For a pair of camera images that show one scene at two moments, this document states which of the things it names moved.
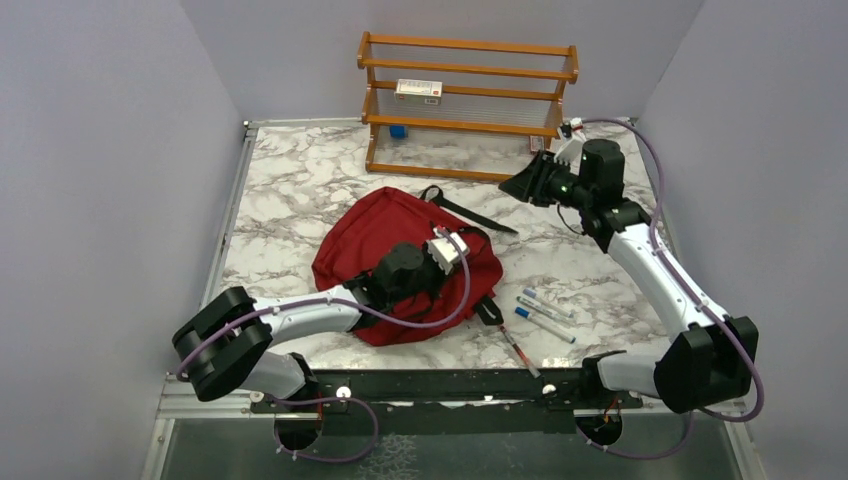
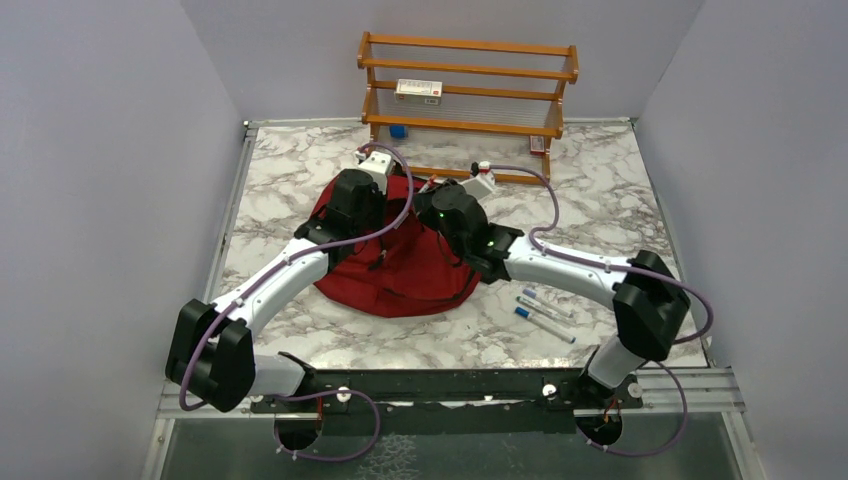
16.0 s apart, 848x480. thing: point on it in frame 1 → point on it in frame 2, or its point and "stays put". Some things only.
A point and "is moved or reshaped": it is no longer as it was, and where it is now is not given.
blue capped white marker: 545,325 stays put
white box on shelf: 421,92 stays put
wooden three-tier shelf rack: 460,108 stays put
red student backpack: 350,237 is moved or reshaped
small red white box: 536,143 stays put
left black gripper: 441,277 → 381,198
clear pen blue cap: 544,300 stays put
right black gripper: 530,183 → 424,209
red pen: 522,357 → 428,184
